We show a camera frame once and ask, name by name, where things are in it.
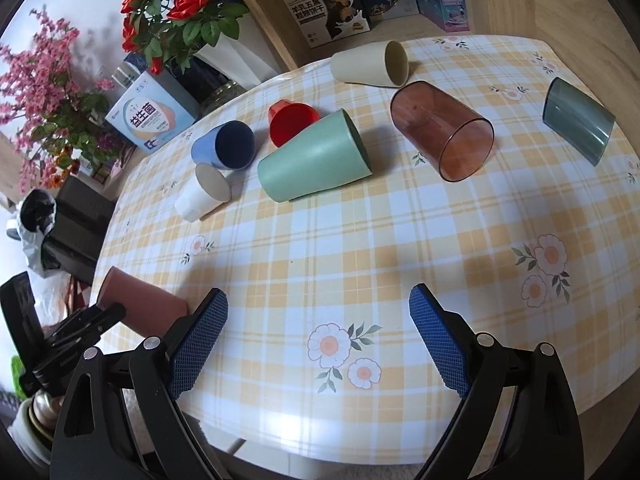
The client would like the red plastic cup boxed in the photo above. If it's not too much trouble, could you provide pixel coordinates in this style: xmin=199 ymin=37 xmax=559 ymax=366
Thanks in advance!
xmin=268 ymin=100 xmax=320 ymax=148

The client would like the black chair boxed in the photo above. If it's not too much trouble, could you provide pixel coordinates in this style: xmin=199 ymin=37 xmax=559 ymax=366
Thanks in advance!
xmin=41 ymin=177 xmax=115 ymax=285

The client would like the wooden shelf unit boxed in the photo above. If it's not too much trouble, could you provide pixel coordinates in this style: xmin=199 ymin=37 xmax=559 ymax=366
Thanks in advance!
xmin=244 ymin=0 xmax=639 ymax=144

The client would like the pink plastic cup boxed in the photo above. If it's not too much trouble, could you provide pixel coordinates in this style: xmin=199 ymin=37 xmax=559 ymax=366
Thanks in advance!
xmin=96 ymin=266 xmax=189 ymax=337

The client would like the mint green plastic cup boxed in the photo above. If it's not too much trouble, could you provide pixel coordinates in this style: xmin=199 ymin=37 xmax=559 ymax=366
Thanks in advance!
xmin=257 ymin=108 xmax=372 ymax=203

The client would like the black white plastic bag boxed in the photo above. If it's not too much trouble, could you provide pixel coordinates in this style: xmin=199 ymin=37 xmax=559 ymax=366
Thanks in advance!
xmin=16 ymin=188 xmax=60 ymax=278

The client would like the white plastic cup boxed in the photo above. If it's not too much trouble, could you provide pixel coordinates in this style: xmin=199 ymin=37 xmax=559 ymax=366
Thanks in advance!
xmin=175 ymin=164 xmax=231 ymax=222

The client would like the white faceted flower pot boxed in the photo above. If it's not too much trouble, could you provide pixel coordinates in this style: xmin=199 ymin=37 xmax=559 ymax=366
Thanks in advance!
xmin=195 ymin=14 xmax=282 ymax=90

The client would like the silver blue tall box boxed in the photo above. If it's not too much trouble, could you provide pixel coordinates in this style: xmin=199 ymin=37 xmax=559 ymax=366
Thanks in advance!
xmin=111 ymin=52 xmax=148 ymax=89

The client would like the light blue probiotic box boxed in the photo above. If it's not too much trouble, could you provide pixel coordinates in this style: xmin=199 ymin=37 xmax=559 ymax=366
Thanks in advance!
xmin=106 ymin=72 xmax=200 ymax=154

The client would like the brown transparent cup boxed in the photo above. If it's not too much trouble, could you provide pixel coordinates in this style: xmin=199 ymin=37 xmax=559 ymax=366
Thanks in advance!
xmin=390 ymin=80 xmax=495 ymax=182

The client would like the yellow plaid floral tablecloth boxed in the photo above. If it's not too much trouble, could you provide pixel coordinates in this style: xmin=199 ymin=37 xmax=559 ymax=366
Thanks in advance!
xmin=96 ymin=36 xmax=639 ymax=464

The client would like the pink blossom artificial plant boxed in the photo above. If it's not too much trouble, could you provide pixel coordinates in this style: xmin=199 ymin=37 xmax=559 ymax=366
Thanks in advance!
xmin=1 ymin=9 xmax=125 ymax=193

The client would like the dark biscuit box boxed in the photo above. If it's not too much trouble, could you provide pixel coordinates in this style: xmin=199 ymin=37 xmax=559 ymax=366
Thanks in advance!
xmin=283 ymin=0 xmax=371 ymax=48

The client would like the purple small box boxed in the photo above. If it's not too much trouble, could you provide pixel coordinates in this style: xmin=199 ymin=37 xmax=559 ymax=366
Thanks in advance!
xmin=416 ymin=0 xmax=470 ymax=32

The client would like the cream beige plastic cup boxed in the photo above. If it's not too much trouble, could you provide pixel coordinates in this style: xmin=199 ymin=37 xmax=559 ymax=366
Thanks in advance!
xmin=330 ymin=40 xmax=409 ymax=88

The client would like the red rose bouquet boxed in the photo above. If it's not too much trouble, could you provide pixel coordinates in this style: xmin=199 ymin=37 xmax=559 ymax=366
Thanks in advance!
xmin=120 ymin=0 xmax=248 ymax=75

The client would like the grey transparent cup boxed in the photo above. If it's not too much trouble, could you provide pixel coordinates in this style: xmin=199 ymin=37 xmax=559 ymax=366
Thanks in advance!
xmin=542 ymin=77 xmax=615 ymax=167

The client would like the blue plastic cup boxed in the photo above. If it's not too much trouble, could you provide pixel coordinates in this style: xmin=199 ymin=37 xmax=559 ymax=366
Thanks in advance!
xmin=191 ymin=120 xmax=256 ymax=170

